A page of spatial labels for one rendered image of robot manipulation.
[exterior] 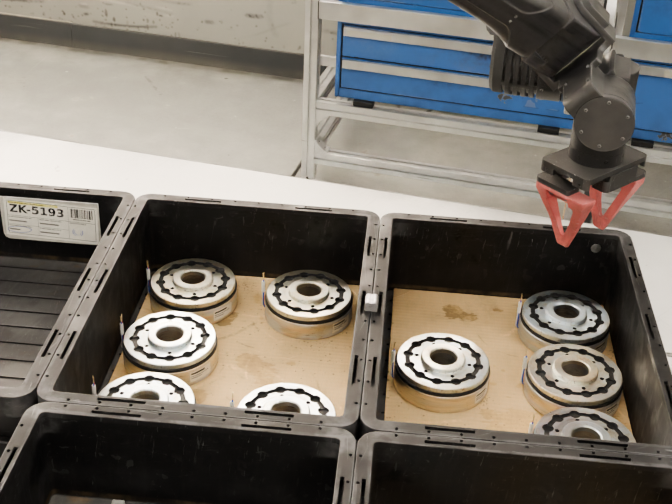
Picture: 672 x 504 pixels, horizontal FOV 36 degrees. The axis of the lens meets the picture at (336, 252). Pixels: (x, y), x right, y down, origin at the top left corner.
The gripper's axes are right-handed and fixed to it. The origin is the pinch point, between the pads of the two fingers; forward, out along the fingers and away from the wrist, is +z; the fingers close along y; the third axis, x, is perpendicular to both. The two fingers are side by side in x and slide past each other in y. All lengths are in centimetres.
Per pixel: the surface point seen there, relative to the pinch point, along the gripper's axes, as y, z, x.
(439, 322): -10.4, 14.2, 10.4
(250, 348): -31.6, 14.0, 19.5
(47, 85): 62, 97, 286
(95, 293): -47, 4, 26
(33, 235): -43, 10, 51
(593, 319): 1.3, 11.2, -2.8
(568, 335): -3.5, 11.2, -3.1
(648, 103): 150, 56, 90
